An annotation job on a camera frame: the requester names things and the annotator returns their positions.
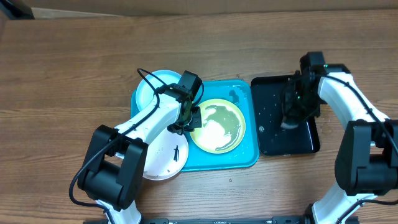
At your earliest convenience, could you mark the green sponge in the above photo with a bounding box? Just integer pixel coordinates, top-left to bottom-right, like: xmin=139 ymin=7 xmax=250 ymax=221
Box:
xmin=280 ymin=120 xmax=299 ymax=129

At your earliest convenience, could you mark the yellow plate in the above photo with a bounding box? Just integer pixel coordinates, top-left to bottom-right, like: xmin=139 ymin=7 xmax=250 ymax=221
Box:
xmin=190 ymin=99 xmax=246 ymax=154

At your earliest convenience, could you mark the light blue plate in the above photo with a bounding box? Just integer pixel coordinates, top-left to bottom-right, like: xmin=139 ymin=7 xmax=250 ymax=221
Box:
xmin=135 ymin=70 xmax=181 ymax=111

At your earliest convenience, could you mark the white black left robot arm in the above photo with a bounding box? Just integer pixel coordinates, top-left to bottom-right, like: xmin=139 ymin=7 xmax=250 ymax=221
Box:
xmin=69 ymin=83 xmax=204 ymax=223

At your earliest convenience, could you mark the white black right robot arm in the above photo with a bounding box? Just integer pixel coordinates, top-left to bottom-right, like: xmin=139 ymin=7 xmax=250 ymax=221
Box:
xmin=280 ymin=64 xmax=397 ymax=223

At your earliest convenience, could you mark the black rectangular tray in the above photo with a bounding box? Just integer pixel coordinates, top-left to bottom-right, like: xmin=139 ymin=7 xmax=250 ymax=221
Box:
xmin=251 ymin=75 xmax=320 ymax=156

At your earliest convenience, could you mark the teal plastic tray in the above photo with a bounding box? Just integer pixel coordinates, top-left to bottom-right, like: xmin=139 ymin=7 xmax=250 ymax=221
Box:
xmin=130 ymin=79 xmax=260 ymax=172

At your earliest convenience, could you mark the pink white plate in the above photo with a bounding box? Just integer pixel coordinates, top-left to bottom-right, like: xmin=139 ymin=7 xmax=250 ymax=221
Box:
xmin=143 ymin=128 xmax=189 ymax=181

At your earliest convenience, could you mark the brown cardboard backdrop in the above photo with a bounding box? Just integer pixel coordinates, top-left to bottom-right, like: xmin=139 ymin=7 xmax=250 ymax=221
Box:
xmin=24 ymin=0 xmax=397 ymax=16

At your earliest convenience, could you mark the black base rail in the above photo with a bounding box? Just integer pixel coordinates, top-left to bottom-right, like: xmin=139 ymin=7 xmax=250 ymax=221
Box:
xmin=83 ymin=215 xmax=360 ymax=224

